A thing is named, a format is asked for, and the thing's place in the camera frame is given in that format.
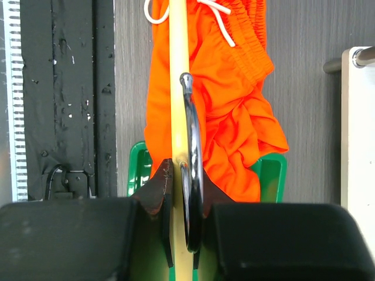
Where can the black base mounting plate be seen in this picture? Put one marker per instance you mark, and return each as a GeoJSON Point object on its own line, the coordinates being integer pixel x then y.
{"type": "Point", "coordinates": [69, 96]}

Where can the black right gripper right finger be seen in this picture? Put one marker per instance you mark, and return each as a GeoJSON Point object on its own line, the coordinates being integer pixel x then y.
{"type": "Point", "coordinates": [279, 241]}

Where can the white slotted cable duct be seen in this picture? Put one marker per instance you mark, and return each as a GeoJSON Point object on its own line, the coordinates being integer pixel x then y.
{"type": "Point", "coordinates": [14, 87]}

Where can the orange shorts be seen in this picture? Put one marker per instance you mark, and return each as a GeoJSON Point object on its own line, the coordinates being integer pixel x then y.
{"type": "Point", "coordinates": [229, 63]}

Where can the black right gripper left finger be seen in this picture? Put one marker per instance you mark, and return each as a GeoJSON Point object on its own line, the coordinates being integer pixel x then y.
{"type": "Point", "coordinates": [117, 238]}

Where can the yellow hanger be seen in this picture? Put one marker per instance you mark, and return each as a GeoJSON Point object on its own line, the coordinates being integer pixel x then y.
{"type": "Point", "coordinates": [186, 148]}

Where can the white two-tier shelf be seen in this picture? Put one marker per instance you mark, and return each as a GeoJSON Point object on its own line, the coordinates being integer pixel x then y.
{"type": "Point", "coordinates": [356, 68]}

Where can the green plastic tray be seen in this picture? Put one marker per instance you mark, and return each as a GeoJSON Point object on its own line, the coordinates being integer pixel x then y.
{"type": "Point", "coordinates": [271, 170]}

